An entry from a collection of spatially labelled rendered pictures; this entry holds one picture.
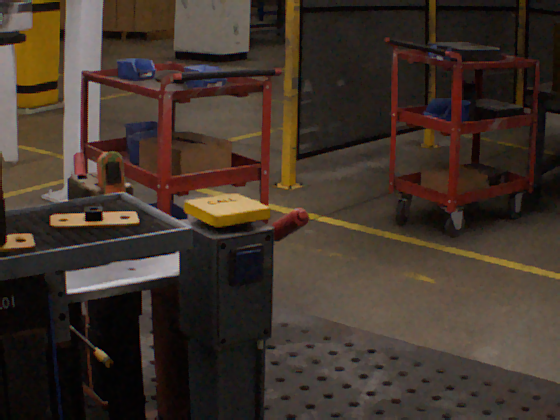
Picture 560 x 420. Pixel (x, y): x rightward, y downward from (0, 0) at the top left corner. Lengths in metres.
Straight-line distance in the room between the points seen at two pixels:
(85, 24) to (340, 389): 3.82
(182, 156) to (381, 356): 1.83
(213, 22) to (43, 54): 3.55
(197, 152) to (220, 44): 7.95
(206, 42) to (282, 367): 9.96
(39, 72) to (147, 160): 4.87
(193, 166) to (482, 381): 2.02
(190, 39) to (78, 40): 6.58
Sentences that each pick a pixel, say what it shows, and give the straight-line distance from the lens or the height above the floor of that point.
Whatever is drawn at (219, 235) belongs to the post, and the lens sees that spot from 0.89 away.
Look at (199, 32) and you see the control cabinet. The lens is 11.59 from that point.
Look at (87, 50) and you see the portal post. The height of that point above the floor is 0.86.
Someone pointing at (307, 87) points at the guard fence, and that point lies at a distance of 5.69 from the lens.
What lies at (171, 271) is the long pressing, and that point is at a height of 1.00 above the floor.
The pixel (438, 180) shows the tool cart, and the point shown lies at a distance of 4.88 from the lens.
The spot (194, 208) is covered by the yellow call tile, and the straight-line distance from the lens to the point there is 0.91.
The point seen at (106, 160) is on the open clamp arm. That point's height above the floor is 1.10.
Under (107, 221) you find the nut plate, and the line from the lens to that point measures 0.86.
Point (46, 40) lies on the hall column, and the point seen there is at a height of 0.64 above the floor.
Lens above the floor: 1.40
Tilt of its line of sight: 16 degrees down
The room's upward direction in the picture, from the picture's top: 2 degrees clockwise
